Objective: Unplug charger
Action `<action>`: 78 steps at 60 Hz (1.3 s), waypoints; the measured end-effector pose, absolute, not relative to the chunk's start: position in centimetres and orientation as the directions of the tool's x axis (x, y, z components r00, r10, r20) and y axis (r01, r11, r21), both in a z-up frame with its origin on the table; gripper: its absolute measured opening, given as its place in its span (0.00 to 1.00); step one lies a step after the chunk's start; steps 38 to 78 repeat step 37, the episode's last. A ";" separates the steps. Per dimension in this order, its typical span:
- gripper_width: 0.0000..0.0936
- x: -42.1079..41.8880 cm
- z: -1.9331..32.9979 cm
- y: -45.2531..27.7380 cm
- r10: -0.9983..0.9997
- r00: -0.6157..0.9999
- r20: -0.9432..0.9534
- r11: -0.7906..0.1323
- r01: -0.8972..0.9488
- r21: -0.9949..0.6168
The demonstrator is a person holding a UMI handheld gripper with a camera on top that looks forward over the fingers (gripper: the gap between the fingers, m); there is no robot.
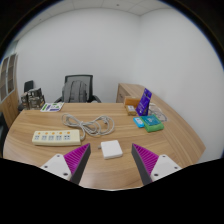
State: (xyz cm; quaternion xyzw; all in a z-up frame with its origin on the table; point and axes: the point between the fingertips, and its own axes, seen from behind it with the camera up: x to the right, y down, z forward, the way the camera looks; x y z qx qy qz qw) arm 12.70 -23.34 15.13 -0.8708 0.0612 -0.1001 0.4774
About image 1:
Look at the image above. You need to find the white charger block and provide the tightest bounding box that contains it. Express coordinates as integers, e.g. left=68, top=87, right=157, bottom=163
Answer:
left=97, top=139, right=124, bottom=160

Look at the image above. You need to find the grey backpack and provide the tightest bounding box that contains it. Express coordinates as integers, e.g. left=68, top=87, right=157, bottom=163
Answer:
left=61, top=80, right=89, bottom=103

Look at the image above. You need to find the small yellow-brown box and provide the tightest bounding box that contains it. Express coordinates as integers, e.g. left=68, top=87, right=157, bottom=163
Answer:
left=125, top=105, right=139, bottom=117

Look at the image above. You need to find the black sofa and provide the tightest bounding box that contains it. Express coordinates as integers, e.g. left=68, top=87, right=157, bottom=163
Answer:
left=0, top=113, right=8, bottom=158

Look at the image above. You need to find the green box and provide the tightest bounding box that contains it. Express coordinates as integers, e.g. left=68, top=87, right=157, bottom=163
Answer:
left=141, top=119, right=165, bottom=134

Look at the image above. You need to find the cream power strip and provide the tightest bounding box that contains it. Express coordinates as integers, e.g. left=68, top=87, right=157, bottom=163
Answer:
left=31, top=129, right=82, bottom=147

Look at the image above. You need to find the large black cardboard box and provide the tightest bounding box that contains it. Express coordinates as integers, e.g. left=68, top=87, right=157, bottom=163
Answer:
left=28, top=94, right=47, bottom=110

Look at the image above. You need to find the low wooden side cabinet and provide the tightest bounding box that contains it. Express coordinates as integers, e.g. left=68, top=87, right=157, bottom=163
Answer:
left=115, top=82, right=148, bottom=104

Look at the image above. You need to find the wooden glass-door cabinet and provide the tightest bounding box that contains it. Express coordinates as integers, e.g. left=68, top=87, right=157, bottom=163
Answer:
left=0, top=53, right=21, bottom=129

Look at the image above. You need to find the small dark cardboard box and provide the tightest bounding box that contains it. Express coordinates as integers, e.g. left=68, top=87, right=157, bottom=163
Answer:
left=20, top=92, right=30, bottom=110

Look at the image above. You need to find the purple upright packet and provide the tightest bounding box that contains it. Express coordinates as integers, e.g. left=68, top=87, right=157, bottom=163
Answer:
left=135, top=87, right=153, bottom=117

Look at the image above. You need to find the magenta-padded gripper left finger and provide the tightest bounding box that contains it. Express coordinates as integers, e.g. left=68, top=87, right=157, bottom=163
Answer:
left=39, top=142, right=92, bottom=186

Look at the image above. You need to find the grey coiled power cable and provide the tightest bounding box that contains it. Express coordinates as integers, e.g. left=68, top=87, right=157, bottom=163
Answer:
left=61, top=113, right=116, bottom=141

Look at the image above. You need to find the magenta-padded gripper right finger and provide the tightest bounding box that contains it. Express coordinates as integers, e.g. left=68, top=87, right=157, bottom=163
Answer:
left=130, top=143, right=183, bottom=186

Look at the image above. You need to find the flat black cardboard box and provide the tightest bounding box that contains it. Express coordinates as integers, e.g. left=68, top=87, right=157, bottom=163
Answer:
left=28, top=87, right=43, bottom=98

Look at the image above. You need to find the orange box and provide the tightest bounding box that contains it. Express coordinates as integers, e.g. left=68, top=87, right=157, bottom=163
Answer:
left=123, top=96, right=142, bottom=108

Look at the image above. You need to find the clear plastic bag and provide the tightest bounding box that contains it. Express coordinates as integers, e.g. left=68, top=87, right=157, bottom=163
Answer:
left=148, top=102, right=169, bottom=123

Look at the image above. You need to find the black mesh office chair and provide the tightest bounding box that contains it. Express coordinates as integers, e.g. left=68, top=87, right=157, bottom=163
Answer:
left=54, top=74, right=102, bottom=104

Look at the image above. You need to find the white green purple leaflet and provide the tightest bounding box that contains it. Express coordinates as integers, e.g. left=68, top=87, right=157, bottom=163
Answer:
left=39, top=101, right=65, bottom=113

